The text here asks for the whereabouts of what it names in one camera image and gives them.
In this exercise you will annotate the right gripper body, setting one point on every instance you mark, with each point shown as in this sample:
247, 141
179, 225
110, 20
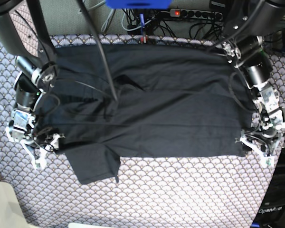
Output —
37, 150

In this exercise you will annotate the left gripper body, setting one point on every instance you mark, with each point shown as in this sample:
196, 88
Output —
259, 145

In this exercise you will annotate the dark navy T-shirt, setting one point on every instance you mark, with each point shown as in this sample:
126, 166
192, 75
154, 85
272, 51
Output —
172, 102

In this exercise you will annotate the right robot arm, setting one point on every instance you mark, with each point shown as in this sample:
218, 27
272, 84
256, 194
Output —
23, 33

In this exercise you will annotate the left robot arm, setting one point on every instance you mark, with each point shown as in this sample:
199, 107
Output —
244, 30

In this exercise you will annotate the fan-patterned tablecloth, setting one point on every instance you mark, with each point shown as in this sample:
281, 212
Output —
217, 192

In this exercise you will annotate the black OpenArm box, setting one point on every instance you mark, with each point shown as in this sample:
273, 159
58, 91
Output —
271, 213

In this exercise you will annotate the beige cardboard box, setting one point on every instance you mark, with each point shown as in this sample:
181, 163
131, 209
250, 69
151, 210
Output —
11, 215

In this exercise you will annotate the white power strip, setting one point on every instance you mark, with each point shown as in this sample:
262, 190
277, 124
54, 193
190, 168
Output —
195, 14

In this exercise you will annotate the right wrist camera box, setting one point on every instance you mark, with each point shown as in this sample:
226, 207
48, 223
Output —
39, 163

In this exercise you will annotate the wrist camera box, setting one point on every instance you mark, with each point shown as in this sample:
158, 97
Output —
39, 163
268, 162

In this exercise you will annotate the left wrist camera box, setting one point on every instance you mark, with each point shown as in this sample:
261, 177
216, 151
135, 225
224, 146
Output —
268, 162

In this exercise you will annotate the blue-handled red clamp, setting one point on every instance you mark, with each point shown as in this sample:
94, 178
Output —
143, 24

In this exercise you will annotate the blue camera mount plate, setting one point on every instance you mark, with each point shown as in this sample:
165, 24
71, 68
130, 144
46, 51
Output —
138, 4

